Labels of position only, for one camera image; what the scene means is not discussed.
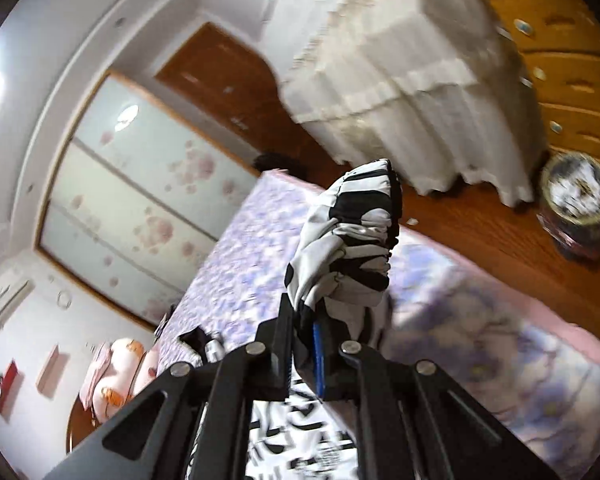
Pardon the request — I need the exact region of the white black graffiti print jacket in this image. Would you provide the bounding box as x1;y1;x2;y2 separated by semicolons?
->
176;157;404;480

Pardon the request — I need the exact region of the brown wooden headboard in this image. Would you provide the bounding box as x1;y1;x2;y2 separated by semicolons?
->
66;396;100;454

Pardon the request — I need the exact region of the rolled pink bear quilt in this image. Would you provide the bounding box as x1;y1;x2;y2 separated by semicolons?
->
79;338;159;424

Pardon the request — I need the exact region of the purple cat print blanket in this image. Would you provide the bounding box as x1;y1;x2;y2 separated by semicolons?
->
158;171;600;479

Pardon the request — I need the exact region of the white floral sliding wardrobe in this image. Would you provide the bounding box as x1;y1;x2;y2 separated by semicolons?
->
36;70;259;326

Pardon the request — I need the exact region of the round patterned tin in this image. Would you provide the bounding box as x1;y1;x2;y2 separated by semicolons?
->
538;151;600;261

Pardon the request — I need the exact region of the wooden drawer cabinet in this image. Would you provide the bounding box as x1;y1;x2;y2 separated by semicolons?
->
486;0;600;163

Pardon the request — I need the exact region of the red wall shelf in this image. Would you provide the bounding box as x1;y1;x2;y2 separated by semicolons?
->
0;360;18;414

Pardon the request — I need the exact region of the white wall air conditioner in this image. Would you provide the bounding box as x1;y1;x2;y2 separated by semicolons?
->
0;266;34;331

